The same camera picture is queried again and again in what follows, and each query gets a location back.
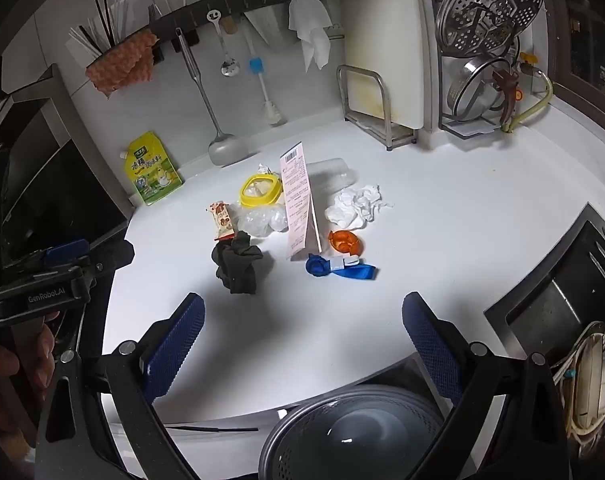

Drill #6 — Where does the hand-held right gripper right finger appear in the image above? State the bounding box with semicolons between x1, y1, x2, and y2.
402;291;570;480

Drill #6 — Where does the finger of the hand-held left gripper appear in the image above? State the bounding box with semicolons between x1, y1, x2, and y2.
80;239;134;276
17;239;91;273

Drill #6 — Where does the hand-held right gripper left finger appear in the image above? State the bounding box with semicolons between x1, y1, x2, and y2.
35;292;206;480

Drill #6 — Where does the dark cloth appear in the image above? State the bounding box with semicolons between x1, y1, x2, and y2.
211;231;266;295

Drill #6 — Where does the small snack wrapper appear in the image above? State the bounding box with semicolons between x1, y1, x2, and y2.
210;201;236;242

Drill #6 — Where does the grey perforated bin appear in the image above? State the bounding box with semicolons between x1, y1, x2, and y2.
259;384;443;480

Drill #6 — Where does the orange plastic cap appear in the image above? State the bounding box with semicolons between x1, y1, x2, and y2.
328;230;364;255

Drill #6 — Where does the yellow lid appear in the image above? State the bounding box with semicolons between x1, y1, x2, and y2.
240;174;283;208

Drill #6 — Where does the clear plastic bag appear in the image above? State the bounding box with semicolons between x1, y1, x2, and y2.
231;205;289;237

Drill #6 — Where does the white tissue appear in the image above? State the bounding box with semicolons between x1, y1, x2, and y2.
325;185;395;231

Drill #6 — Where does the long paper receipt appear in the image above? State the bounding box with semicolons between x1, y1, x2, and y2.
279;141;323;262

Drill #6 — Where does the clear plastic cup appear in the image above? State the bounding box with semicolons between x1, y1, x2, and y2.
307;157;358;191

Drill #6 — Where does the person's left hand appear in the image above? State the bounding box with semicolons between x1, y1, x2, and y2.
0;310;61;456

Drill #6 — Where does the yellow seasoning pouch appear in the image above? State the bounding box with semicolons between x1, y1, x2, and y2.
120;131;184;206

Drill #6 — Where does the dark kitchen sink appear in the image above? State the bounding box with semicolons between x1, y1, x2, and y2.
483;202;605;361

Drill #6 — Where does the beige plate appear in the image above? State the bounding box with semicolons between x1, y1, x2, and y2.
555;322;605;443

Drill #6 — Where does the metal spatula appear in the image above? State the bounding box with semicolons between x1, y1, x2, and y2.
175;27;248;167

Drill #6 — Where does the orange dish cloth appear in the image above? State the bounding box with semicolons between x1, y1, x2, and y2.
86;28;159;101

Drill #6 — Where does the metal dish rack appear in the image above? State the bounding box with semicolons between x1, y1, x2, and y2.
422;0;553;140

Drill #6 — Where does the metal spoon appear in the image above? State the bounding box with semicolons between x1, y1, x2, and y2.
206;10;240;78

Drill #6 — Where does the bundle of chopsticks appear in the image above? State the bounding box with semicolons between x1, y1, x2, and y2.
67;0;173;58

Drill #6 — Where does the blue and white bottle brush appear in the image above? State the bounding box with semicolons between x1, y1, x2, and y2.
242;25;287;127

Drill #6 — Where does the metal cutting board rack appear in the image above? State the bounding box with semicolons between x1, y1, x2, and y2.
336;64;417;152

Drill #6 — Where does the brown plastic utensil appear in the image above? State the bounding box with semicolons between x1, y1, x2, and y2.
492;69;524;126

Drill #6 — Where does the white hanging cloth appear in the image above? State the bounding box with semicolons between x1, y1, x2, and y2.
288;0;333;73

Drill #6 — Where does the white cutting board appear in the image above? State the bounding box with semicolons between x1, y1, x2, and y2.
343;0;425;131

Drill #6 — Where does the perforated metal steamer tray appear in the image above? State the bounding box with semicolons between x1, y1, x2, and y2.
435;0;550;58

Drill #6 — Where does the dark window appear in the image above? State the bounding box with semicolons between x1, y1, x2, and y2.
547;0;605;106

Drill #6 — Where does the yellow hose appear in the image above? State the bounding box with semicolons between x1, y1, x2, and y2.
502;52;554;133

